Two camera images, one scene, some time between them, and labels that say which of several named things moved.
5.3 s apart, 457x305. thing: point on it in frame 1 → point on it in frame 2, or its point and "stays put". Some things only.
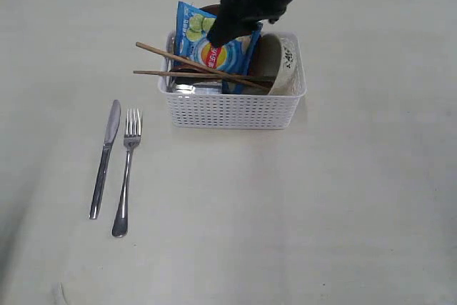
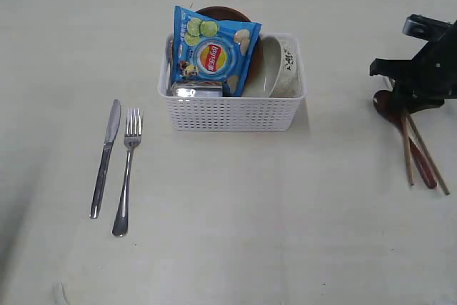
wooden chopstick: [203, 66] → [429, 154]
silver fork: [133, 133] stays put
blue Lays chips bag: [193, 43] stays put
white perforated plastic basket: [278, 111] stays put
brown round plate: [260, 80] → [233, 13]
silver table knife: [102, 168] stays put
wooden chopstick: [206, 74] → [408, 148]
